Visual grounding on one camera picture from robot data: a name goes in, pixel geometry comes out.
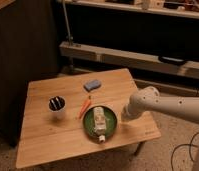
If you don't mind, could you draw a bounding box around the wooden folding table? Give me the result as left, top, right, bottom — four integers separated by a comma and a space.
16, 69, 161, 168

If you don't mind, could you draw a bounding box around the wooden shelf with items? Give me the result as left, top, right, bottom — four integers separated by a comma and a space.
56, 0, 199, 21

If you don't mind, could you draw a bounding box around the black floor cable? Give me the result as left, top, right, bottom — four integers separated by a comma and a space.
170, 129, 199, 171

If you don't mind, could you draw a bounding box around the orange carrot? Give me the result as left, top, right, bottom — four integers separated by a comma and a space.
79, 96, 91, 119

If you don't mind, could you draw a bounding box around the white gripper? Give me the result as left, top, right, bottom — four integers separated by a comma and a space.
121, 104, 138, 122

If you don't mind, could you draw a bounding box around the metal vertical pole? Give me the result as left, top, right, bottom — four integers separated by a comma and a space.
62, 0, 73, 46

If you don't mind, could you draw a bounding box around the clear plastic bottle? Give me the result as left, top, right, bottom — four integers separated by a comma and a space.
93, 107, 107, 142

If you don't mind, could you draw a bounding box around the black handle on beam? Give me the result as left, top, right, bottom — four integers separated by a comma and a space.
158, 56, 188, 66

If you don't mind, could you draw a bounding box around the grey metal beam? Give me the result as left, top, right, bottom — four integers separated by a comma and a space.
59, 42, 199, 79

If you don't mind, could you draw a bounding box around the green ceramic bowl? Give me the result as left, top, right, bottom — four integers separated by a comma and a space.
83, 106, 117, 142

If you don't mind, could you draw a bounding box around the white cup with dark inside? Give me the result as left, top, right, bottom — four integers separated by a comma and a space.
49, 96, 65, 120

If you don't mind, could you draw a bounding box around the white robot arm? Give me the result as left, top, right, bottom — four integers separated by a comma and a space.
121, 86, 199, 171

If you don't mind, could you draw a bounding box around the blue sponge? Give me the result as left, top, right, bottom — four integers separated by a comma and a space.
83, 79, 101, 92

